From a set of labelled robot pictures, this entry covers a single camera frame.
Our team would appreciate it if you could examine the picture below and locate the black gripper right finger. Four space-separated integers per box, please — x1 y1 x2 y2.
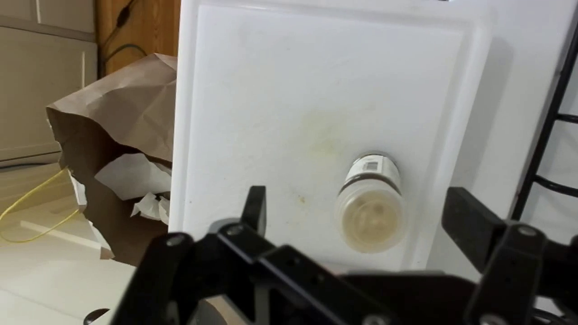
441 188 506 271

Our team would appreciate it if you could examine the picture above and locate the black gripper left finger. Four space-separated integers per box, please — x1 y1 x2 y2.
241 186 268 235

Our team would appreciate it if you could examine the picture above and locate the small clear white-capped bottle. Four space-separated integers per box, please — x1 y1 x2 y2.
336 154 405 253

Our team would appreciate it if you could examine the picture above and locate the black stove grate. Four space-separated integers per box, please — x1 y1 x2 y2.
510 11 578 221

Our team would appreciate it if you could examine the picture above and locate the white cutting board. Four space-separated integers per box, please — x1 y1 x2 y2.
170 0 494 271

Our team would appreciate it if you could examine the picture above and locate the brown paper bag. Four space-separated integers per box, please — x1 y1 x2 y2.
47 55 178 266

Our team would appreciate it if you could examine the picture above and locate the beige drawer cabinet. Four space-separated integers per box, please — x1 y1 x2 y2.
0 0 98 165

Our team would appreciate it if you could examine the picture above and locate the yellow cable on floor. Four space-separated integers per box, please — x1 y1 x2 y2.
0 168 84 246

